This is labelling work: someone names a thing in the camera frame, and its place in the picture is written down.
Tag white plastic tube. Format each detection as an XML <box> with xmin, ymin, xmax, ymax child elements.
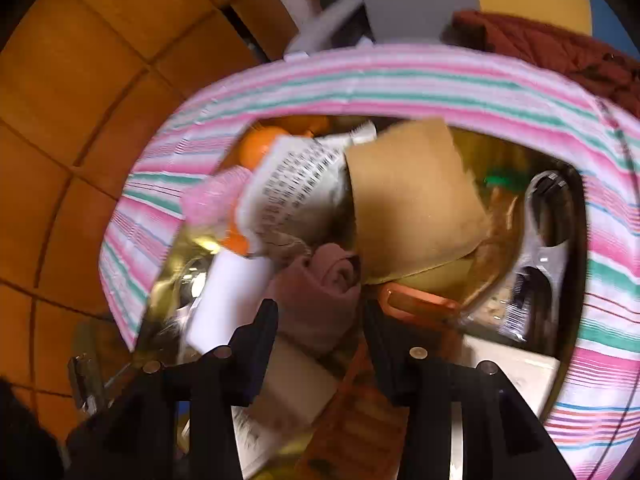
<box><xmin>186</xmin><ymin>249</ymin><xmax>275</xmax><ymax>356</ymax></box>

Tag yellow sponge block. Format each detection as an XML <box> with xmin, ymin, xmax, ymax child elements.
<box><xmin>345</xmin><ymin>119</ymin><xmax>493</xmax><ymax>285</ymax></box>

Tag green plastic piece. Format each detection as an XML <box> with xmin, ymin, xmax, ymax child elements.
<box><xmin>485</xmin><ymin>170</ymin><xmax>526</xmax><ymax>189</ymax></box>

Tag gold metal tin container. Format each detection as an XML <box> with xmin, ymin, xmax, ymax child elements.
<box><xmin>131</xmin><ymin>112</ymin><xmax>590</xmax><ymax>480</ymax></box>

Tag maroon quilted jacket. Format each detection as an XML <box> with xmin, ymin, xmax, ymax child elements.
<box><xmin>442</xmin><ymin>9</ymin><xmax>640</xmax><ymax>116</ymax></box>

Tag dusty pink cloth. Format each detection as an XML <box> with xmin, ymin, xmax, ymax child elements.
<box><xmin>265</xmin><ymin>242</ymin><xmax>363</xmax><ymax>356</ymax></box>

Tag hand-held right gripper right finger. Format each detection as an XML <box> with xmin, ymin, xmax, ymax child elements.
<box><xmin>361</xmin><ymin>300</ymin><xmax>576</xmax><ymax>480</ymax></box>

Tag small white cardboard box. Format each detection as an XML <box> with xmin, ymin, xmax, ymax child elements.
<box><xmin>450</xmin><ymin>335</ymin><xmax>561</xmax><ymax>461</ymax></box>

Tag beige knitted cloth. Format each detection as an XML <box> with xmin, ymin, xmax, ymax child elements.
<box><xmin>260</xmin><ymin>230</ymin><xmax>313</xmax><ymax>268</ymax></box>

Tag striped pink green tablecloth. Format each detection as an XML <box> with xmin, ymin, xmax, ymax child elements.
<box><xmin>97</xmin><ymin>42</ymin><xmax>640</xmax><ymax>480</ymax></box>

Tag wooden panelled wardrobe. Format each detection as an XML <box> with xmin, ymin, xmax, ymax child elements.
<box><xmin>0</xmin><ymin>0</ymin><xmax>301</xmax><ymax>441</ymax></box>

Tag pink textured pouch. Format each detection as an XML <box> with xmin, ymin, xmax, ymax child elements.
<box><xmin>181</xmin><ymin>166</ymin><xmax>253</xmax><ymax>228</ymax></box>

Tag orange plastic rack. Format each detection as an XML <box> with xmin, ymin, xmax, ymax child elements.
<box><xmin>295</xmin><ymin>282</ymin><xmax>463</xmax><ymax>480</ymax></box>

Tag white printed sachet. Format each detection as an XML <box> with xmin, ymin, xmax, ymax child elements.
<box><xmin>239</xmin><ymin>121</ymin><xmax>378</xmax><ymax>258</ymax></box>

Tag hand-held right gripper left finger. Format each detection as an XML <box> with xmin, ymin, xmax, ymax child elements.
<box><xmin>65</xmin><ymin>298</ymin><xmax>279</xmax><ymax>480</ymax></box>

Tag orange fruit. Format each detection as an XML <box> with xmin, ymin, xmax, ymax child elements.
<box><xmin>237</xmin><ymin>126</ymin><xmax>291</xmax><ymax>171</ymax></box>

